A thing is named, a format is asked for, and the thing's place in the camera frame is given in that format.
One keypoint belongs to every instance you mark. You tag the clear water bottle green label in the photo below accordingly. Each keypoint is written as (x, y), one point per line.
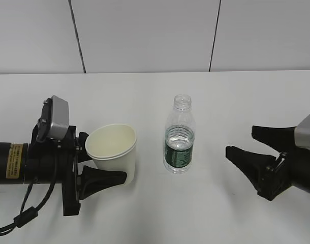
(179, 135)

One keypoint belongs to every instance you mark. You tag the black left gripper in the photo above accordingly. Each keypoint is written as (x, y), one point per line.
(55, 162)

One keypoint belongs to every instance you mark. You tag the white paper cup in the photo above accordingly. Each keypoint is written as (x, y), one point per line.
(113, 148)

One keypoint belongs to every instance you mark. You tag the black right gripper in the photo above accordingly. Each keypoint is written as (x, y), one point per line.
(269, 175)

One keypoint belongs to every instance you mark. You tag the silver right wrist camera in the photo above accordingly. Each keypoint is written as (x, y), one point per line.
(302, 133)

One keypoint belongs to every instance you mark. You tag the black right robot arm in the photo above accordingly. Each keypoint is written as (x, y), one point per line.
(299, 168)

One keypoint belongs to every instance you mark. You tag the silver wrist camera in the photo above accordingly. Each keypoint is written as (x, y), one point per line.
(54, 120)
(302, 133)

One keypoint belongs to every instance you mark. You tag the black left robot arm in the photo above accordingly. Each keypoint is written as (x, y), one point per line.
(13, 160)

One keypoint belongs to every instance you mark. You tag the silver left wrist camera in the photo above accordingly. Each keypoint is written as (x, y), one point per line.
(54, 120)

